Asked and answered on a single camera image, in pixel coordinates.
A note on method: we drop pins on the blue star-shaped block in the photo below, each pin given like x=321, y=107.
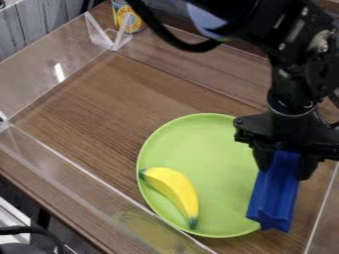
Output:
x=275, y=191

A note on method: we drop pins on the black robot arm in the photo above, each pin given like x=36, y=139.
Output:
x=299, y=36

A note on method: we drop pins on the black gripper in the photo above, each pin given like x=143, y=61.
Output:
x=268, y=132

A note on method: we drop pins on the yellow toy banana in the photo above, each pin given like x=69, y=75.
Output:
x=175, y=186

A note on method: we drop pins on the clear acrylic enclosure wall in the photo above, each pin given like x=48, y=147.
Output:
x=84, y=104

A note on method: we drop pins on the green plate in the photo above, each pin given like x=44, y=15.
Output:
x=196, y=145

